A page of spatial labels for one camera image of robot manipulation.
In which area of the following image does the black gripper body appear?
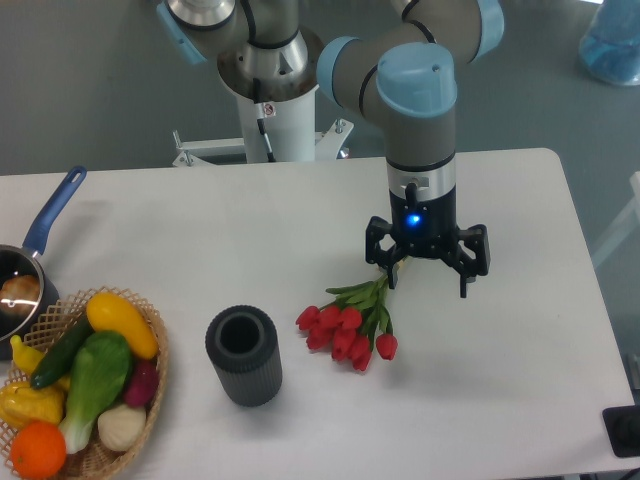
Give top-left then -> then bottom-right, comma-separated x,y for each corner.
390,188 -> 457,259

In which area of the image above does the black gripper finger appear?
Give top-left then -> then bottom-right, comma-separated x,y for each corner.
441,224 -> 490,298
365,216 -> 408,290

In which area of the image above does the red tulip bouquet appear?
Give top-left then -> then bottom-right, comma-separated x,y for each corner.
295,272 -> 399,373

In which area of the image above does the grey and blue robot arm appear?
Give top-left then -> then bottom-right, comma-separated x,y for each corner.
157,1 -> 504,286

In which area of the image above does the dark grey ribbed vase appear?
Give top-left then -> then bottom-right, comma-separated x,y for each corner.
205,305 -> 283,407

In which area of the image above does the blue plastic bag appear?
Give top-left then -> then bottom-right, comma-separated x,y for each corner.
578,0 -> 639,86

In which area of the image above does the black device at edge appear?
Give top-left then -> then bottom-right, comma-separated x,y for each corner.
602,405 -> 639,458

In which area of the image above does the yellow squash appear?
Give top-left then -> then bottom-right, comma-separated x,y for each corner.
86,292 -> 159,360

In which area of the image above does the purple red radish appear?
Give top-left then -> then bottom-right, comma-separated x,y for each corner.
122,360 -> 159,407

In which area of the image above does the green bok choy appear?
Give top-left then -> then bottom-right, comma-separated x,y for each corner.
59,331 -> 132,455

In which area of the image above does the white garlic bulb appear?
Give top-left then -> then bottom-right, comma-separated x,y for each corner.
97,404 -> 146,452

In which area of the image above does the green cucumber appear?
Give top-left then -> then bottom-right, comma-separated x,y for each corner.
30,315 -> 94,389

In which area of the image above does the brown bread roll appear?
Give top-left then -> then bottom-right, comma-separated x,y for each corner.
1,275 -> 40,319

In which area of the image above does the woven wicker basket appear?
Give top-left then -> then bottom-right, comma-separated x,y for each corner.
22,286 -> 169,479

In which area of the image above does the yellow banana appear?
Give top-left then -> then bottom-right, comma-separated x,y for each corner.
9,335 -> 45,383

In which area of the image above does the yellow bell pepper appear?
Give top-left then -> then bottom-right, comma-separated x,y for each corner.
1,381 -> 66,430

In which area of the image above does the orange fruit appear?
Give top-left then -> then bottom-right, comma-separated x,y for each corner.
9,422 -> 67,479

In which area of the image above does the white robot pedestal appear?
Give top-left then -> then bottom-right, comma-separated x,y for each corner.
172,88 -> 354,167

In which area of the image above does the white frame at right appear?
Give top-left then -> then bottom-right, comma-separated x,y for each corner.
591,171 -> 639,268

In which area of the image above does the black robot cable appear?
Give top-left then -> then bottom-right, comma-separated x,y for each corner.
251,78 -> 277,163

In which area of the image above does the blue handled saucepan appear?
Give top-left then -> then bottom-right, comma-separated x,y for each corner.
1,166 -> 87,361

